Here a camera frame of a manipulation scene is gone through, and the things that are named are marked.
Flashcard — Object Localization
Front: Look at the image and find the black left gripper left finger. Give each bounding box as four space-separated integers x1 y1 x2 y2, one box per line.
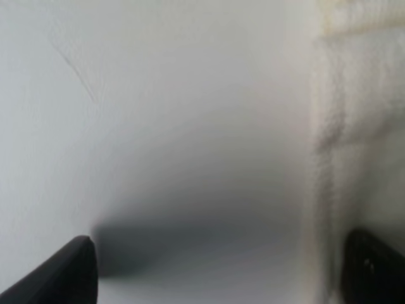
1 236 98 303

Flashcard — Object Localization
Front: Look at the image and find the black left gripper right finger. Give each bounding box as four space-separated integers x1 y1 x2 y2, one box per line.
340 229 404 304

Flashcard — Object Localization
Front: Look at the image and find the cream white towel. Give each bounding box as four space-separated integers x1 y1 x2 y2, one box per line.
300 1 404 303

